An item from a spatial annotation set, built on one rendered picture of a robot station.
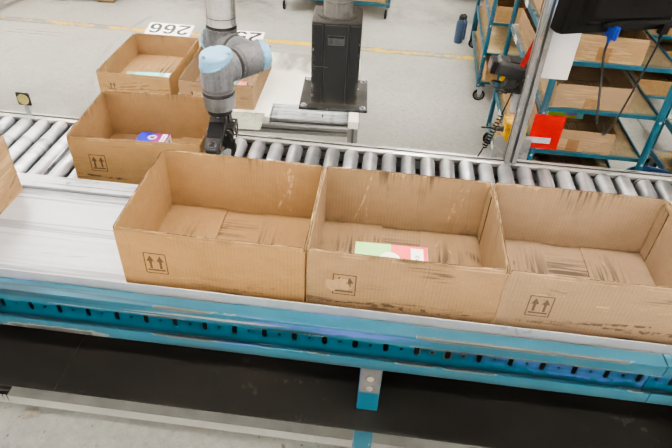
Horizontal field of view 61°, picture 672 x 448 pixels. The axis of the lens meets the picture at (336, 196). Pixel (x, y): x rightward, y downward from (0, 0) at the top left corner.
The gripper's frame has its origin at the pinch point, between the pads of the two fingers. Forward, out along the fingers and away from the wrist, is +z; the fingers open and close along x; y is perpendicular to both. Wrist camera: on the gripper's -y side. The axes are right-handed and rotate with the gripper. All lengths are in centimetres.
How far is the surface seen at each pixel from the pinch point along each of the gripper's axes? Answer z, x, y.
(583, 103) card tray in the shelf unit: 4, -126, 74
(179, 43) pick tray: -2, 42, 85
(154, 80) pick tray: -3, 39, 47
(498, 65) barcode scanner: -27, -81, 31
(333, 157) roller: 5.3, -31.8, 19.9
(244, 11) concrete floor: 81, 84, 350
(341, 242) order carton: -9, -40, -37
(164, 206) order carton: -11.6, 4.4, -34.2
